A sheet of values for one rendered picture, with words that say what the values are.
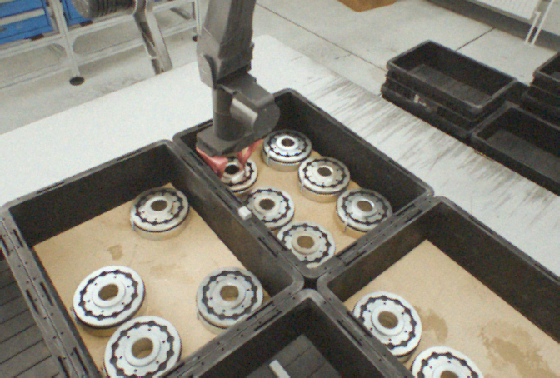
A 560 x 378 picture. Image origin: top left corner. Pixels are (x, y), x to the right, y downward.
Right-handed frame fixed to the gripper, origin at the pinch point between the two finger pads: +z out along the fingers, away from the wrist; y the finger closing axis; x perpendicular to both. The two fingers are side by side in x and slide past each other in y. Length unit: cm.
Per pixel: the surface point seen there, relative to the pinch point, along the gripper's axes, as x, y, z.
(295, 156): -5.8, 12.6, 0.9
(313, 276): -29.7, -10.5, -5.8
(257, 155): 2.2, 9.9, 4.0
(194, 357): -27.1, -29.8, -5.7
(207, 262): -11.7, -15.5, 4.2
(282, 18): 162, 193, 86
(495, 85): -8, 129, 32
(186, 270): -10.3, -19.0, 4.2
